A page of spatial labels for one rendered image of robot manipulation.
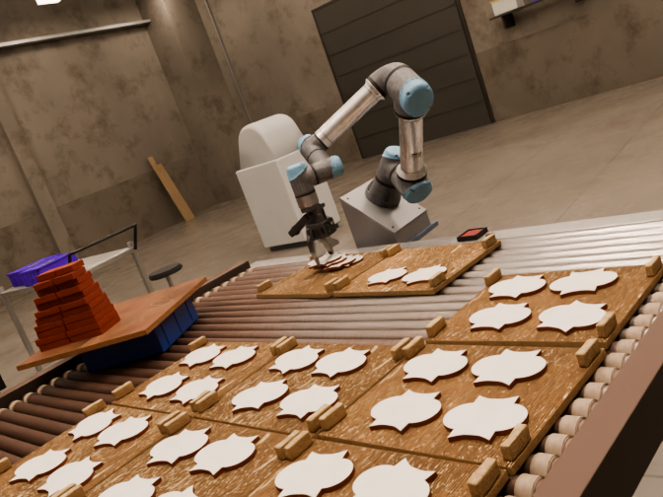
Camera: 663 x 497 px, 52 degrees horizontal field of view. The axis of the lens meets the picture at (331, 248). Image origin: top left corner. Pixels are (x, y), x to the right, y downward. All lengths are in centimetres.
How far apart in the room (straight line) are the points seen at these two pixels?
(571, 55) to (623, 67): 85
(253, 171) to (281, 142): 47
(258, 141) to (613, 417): 690
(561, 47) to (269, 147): 640
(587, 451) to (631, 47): 1140
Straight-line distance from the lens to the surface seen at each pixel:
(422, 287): 187
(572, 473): 97
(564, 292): 154
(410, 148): 246
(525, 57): 1273
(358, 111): 243
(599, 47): 1236
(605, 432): 104
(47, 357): 237
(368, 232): 269
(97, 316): 235
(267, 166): 769
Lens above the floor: 151
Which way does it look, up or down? 12 degrees down
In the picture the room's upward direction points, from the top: 20 degrees counter-clockwise
